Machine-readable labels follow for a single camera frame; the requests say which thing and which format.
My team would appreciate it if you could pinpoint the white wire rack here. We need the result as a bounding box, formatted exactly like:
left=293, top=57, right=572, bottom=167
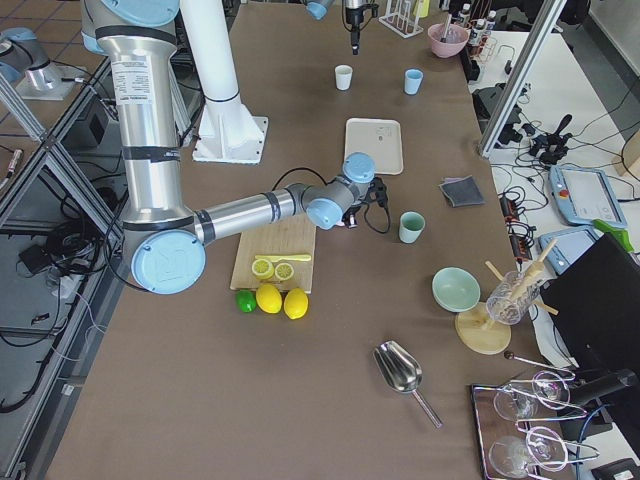
left=379, top=0, right=429, bottom=39

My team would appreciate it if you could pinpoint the bamboo cutting board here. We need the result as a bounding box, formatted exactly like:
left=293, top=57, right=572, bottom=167
left=230, top=214, right=316, bottom=294

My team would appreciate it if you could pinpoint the yellow lemon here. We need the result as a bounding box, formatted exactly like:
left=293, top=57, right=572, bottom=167
left=284, top=288, right=309, bottom=320
left=255, top=284, right=283, bottom=314

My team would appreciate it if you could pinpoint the aluminium frame post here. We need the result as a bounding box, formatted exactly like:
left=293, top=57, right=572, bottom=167
left=478, top=0, right=566, bottom=159

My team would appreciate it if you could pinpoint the grey folded cloth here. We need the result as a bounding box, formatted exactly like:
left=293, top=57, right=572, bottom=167
left=439, top=175, right=485, bottom=208

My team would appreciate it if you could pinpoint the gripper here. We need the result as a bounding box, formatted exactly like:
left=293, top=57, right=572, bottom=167
left=342, top=0, right=379, bottom=55
left=338, top=178, right=389, bottom=230

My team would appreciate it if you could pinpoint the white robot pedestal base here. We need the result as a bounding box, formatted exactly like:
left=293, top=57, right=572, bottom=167
left=180, top=0, right=268, bottom=165

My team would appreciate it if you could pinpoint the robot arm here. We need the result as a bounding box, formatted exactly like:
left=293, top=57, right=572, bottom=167
left=81, top=1, right=375, bottom=295
left=303, top=0, right=379, bottom=55

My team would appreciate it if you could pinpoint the round wooden stand base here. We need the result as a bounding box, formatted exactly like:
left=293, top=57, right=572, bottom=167
left=453, top=238, right=560, bottom=356

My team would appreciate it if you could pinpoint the wine glass lower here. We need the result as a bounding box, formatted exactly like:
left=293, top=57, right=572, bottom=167
left=489, top=426, right=568, bottom=479

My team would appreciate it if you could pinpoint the glass mug on stand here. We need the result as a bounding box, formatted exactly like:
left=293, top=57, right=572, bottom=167
left=486, top=271, right=542, bottom=325

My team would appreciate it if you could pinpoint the black framed mirror tray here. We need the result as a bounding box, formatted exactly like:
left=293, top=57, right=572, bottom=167
left=470, top=372, right=600, bottom=479

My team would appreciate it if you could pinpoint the lemon half upper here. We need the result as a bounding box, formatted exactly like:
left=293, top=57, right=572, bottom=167
left=251, top=258, right=275, bottom=280

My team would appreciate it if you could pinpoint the green ceramic bowl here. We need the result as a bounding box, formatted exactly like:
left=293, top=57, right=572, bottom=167
left=432, top=267, right=481, bottom=313

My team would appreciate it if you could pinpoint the green plastic cup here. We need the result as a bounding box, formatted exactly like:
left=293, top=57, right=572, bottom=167
left=398, top=211, right=426, bottom=244

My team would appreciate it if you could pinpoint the steel metal scoop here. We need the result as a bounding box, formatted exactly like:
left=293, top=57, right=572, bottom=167
left=374, top=340, right=443, bottom=429

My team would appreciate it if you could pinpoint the yellow lemon upper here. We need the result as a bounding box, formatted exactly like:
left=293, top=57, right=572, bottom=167
left=284, top=288, right=309, bottom=320

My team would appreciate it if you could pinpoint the wine glass upper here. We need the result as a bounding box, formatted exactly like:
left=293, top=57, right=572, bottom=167
left=493, top=370, right=570, bottom=421

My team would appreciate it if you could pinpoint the pink bowl with ice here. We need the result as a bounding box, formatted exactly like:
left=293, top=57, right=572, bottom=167
left=427, top=14, right=470, bottom=58

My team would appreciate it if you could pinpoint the yellow lemon lower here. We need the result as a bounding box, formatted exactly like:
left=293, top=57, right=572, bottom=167
left=255, top=284, right=283, bottom=314

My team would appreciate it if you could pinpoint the green lime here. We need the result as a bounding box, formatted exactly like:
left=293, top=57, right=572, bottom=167
left=235, top=290, right=257, bottom=313

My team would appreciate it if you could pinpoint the cream white plastic cup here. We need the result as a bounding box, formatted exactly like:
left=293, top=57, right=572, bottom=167
left=334, top=64, right=353, bottom=91

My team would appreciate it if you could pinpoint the black monitor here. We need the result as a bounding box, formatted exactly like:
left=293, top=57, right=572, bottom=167
left=542, top=234, right=639, bottom=373

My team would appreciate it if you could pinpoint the cream rabbit tray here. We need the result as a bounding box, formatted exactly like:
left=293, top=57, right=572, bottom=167
left=344, top=118, right=404, bottom=175

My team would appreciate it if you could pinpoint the lemon half lower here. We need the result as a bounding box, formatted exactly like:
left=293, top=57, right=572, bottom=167
left=274, top=262, right=295, bottom=282

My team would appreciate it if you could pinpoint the wine glass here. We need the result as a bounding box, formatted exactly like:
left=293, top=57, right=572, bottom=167
left=489, top=426, right=568, bottom=479
left=493, top=370, right=570, bottom=421

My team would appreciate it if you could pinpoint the blue teach pendant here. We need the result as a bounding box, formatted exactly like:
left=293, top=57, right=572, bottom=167
left=549, top=165, right=627, bottom=228

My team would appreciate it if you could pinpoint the blue plastic cup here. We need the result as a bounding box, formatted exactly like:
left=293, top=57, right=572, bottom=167
left=404, top=69, right=424, bottom=95

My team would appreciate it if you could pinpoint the lemon half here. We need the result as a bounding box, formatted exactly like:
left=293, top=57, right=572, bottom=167
left=274, top=262, right=295, bottom=282
left=251, top=258, right=275, bottom=280

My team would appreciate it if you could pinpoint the yellow plastic knife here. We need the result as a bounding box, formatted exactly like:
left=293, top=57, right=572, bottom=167
left=254, top=254, right=312, bottom=262

